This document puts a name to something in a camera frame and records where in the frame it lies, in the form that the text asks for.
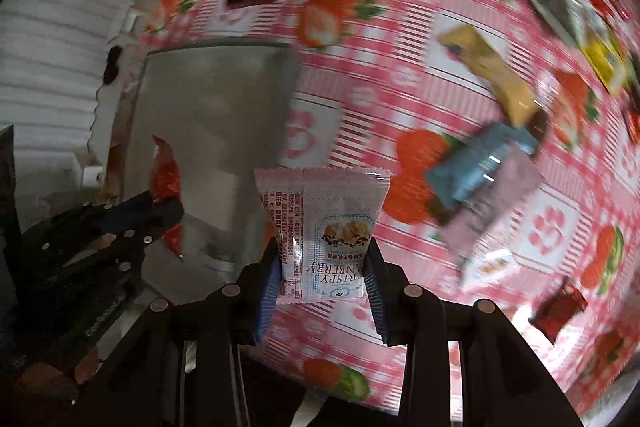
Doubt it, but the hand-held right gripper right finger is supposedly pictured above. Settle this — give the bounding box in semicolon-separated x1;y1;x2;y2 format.
362;239;586;427

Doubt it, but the tan yellow snack packet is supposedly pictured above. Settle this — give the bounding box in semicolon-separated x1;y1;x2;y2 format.
439;24;549;141

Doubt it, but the grey snack packet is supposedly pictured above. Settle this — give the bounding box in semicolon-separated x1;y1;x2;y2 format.
522;0;601;51

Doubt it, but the white snack packet cookie print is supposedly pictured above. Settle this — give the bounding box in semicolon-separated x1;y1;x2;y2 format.
254;168;391;305

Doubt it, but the bright yellow snack packet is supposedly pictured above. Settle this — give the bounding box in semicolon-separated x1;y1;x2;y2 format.
581;27;632;96

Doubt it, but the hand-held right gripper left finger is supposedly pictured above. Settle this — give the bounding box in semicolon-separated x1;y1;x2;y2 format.
75;239;282;427

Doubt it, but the small black object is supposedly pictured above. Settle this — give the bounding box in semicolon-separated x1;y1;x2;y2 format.
102;46;124;86

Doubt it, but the dark red snack packet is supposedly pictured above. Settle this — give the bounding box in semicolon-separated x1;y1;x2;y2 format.
529;279;589;346

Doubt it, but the white ribbed foam sheet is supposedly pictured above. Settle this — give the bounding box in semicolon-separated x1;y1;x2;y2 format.
0;0;151;155

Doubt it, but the red-orange snack packet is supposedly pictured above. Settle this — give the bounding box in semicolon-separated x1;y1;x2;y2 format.
150;136;184;258

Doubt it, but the light blue snack packet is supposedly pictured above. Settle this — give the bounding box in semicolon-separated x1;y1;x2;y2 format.
425;123;541;224

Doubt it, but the small white snack packet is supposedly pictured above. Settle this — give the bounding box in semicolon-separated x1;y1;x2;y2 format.
460;248;517;291

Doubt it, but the mauve pink snack packet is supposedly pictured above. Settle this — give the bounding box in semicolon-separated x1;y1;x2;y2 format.
442;152;544;265

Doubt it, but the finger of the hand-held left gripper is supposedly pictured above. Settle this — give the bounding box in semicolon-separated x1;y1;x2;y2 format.
50;191;184;235
30;227;168;280

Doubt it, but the clear plastic storage box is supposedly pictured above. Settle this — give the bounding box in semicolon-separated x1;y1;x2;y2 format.
107;44;303;288

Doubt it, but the strawberry printed tablecloth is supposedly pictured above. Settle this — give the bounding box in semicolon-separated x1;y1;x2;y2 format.
107;0;640;419

